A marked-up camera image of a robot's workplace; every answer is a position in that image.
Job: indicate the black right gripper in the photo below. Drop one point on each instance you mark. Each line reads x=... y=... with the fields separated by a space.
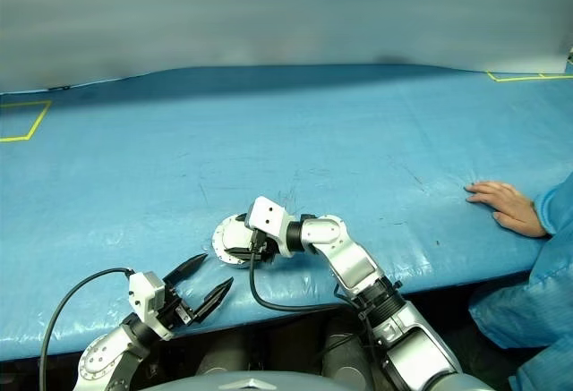
x=267 y=250

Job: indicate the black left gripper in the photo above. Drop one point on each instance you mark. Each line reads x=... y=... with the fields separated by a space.
x=177 y=310

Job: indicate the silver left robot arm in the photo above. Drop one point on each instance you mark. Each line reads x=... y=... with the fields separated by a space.
x=105 y=359

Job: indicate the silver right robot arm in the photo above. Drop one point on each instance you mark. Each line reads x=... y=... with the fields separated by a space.
x=353 y=266

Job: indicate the person's bare hand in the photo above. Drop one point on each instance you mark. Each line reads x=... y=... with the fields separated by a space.
x=510 y=207

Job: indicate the dark grey rounded shape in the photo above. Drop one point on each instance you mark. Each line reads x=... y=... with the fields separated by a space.
x=221 y=359
x=347 y=351

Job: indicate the blue plastic table cover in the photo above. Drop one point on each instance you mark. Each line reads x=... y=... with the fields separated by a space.
x=224 y=140

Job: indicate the grey robot torso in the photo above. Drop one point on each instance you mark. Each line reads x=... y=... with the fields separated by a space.
x=286 y=384

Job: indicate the small black clip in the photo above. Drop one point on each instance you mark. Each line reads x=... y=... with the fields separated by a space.
x=58 y=88

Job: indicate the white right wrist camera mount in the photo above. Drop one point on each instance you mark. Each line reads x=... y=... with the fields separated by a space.
x=268 y=216

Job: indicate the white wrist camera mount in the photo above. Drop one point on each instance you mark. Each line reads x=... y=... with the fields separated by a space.
x=268 y=216
x=145 y=294

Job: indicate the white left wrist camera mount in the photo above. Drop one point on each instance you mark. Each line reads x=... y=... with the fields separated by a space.
x=145 y=294

